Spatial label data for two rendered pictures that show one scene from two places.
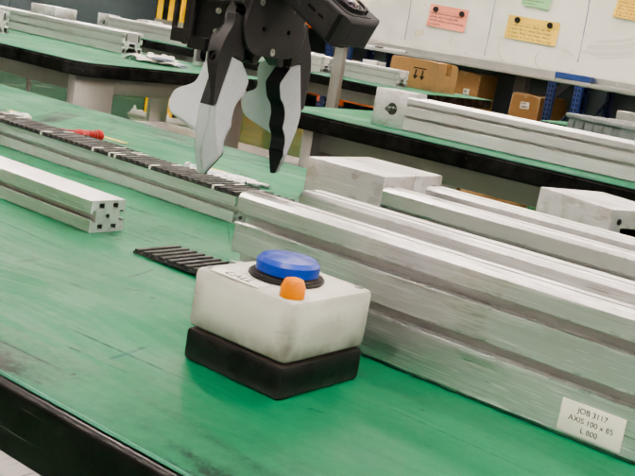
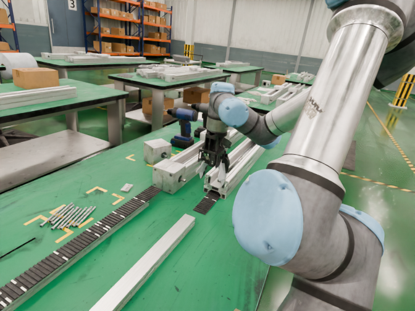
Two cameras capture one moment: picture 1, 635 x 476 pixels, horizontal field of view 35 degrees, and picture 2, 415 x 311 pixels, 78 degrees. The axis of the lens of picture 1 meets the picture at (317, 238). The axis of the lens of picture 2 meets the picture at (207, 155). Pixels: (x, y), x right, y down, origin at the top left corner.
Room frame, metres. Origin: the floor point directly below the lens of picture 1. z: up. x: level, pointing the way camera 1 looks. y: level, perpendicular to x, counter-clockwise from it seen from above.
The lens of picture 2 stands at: (1.03, 0.88, 1.35)
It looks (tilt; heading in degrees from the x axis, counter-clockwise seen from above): 24 degrees down; 256
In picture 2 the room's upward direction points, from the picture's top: 7 degrees clockwise
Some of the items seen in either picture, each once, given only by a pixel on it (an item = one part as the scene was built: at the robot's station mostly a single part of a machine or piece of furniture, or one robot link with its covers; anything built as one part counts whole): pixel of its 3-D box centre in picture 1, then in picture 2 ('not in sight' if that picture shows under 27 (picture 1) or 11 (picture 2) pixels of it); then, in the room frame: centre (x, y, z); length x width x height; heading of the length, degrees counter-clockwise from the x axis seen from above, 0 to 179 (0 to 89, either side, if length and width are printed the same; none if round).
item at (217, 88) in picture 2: not in sight; (221, 100); (0.82, 0.09, 1.18); 0.09 x 0.08 x 0.11; 92
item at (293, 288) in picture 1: (293, 286); not in sight; (0.56, 0.01, 0.85); 0.02 x 0.02 x 0.01
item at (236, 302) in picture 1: (287, 319); not in sight; (0.61, 0.01, 0.81); 0.10 x 0.08 x 0.06; 143
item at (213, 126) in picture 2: not in sight; (218, 124); (0.82, 0.08, 1.10); 0.08 x 0.08 x 0.05
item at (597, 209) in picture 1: (588, 245); (159, 152); (1.00, -0.27, 0.83); 0.11 x 0.10 x 0.10; 122
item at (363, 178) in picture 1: (360, 214); (171, 176); (0.95, -0.04, 0.83); 0.12 x 0.09 x 0.10; 143
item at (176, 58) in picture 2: not in sight; (183, 76); (0.33, -5.43, 0.50); 1.03 x 0.55 x 1.01; 59
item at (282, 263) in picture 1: (286, 271); not in sight; (0.61, 0.02, 0.84); 0.04 x 0.04 x 0.02
